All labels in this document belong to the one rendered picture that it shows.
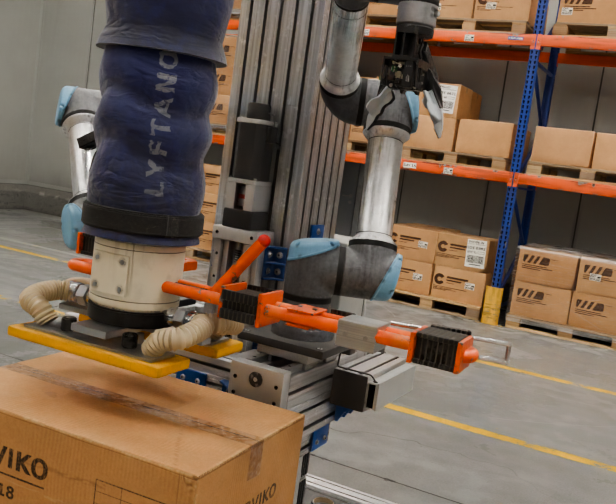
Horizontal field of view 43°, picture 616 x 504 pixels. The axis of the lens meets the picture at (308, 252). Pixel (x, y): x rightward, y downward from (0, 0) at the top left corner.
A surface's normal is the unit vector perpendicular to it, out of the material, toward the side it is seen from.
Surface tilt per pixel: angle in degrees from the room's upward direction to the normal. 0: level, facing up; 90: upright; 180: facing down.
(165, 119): 70
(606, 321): 90
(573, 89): 90
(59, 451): 90
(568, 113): 90
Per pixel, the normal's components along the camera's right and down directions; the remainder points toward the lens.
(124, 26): -0.43, -0.14
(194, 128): 0.78, -0.16
